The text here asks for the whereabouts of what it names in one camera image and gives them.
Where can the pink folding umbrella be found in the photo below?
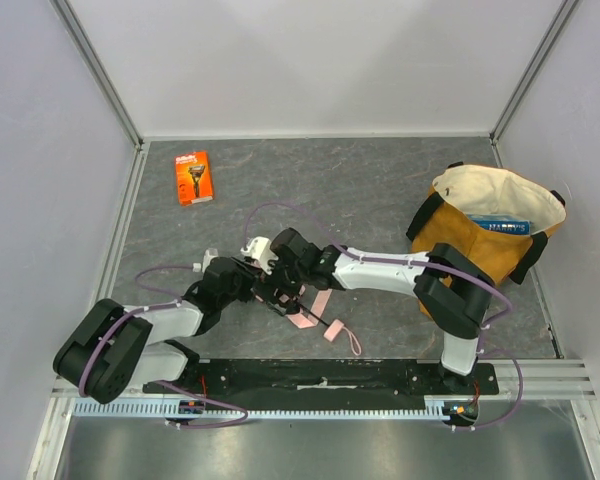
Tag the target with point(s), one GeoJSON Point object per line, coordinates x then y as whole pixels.
{"type": "Point", "coordinates": [312, 317]}

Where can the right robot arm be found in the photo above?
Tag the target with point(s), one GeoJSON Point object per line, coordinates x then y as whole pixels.
{"type": "Point", "coordinates": [453, 291]}

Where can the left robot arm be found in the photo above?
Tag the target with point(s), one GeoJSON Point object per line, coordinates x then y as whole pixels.
{"type": "Point", "coordinates": [116, 345]}

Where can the orange Gillette razor box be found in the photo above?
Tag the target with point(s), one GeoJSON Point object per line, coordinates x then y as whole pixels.
{"type": "Point", "coordinates": [193, 175]}

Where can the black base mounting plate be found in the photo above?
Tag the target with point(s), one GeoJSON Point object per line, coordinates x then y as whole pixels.
{"type": "Point", "coordinates": [331, 384]}

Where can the blue Harry's razor box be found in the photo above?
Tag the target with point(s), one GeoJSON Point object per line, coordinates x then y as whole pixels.
{"type": "Point", "coordinates": [506, 224]}

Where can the orange canvas tote bag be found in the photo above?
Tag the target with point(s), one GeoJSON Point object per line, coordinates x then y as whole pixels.
{"type": "Point", "coordinates": [464, 190]}

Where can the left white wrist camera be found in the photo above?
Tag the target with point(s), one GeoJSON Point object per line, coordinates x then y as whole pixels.
{"type": "Point", "coordinates": [208, 256]}

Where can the white slotted cable duct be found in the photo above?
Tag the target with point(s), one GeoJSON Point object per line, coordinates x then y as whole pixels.
{"type": "Point", "coordinates": [180, 408]}

